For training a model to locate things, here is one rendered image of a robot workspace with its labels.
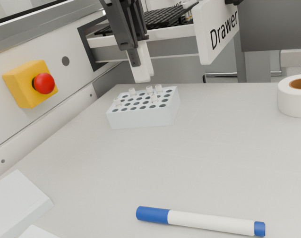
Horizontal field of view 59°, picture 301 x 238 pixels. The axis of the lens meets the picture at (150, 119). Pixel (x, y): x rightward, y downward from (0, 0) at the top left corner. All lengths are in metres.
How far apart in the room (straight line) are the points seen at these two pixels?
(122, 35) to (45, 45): 0.22
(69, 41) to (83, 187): 0.37
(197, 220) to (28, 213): 0.22
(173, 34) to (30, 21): 0.28
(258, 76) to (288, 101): 1.30
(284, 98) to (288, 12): 0.30
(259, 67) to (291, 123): 1.30
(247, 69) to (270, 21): 1.00
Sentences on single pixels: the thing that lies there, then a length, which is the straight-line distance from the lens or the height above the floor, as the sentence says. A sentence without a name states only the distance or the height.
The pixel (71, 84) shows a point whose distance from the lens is 0.66.
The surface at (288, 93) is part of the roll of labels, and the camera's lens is 0.45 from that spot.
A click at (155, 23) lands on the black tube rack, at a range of 0.62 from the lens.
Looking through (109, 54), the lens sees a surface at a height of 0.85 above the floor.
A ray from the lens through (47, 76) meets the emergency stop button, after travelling 0.53.
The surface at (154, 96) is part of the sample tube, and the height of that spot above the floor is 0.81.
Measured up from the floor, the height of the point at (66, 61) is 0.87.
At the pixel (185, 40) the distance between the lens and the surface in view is 0.56.
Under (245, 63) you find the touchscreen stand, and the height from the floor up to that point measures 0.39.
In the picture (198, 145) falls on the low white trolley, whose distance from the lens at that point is 0.42.
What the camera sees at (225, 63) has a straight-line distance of 2.47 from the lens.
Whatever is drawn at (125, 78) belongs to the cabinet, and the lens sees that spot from 0.81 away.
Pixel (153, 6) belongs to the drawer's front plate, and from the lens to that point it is 0.94.
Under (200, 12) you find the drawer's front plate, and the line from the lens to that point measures 0.51.
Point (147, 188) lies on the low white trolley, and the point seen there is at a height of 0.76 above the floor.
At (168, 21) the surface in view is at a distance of 0.61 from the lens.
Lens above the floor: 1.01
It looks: 29 degrees down
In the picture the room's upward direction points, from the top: 17 degrees counter-clockwise
